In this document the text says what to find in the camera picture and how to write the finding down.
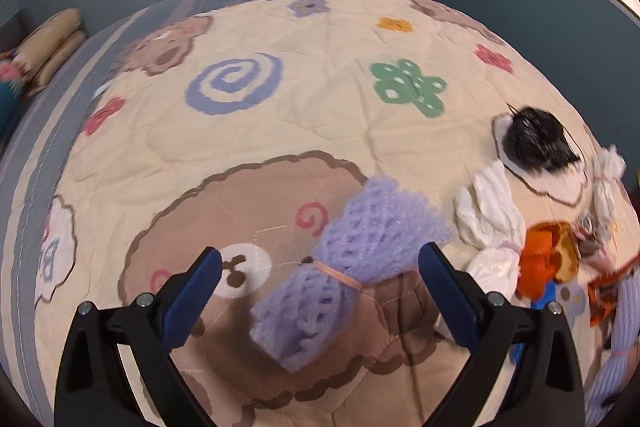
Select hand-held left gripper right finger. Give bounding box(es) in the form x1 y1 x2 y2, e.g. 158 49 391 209
419 242 586 427

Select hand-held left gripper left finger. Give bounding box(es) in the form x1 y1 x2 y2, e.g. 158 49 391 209
54 247 223 427

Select purple foam fruit net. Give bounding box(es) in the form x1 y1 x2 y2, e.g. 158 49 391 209
584 264 640 427
249 175 455 373

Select small white tissue bundle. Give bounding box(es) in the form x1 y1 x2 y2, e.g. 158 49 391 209
592 146 627 228

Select large white tissue bundle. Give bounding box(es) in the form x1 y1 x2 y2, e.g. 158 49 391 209
454 160 526 300

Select crumpled grey pink wrapper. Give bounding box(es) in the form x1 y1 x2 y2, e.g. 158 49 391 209
572 213 618 268

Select black plastic bag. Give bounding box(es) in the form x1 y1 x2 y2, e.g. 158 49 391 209
502 106 582 174

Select printed blanket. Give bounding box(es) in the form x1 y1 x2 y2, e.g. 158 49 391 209
0 0 640 427

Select blue plush toy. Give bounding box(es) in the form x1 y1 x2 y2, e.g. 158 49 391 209
0 49 27 148

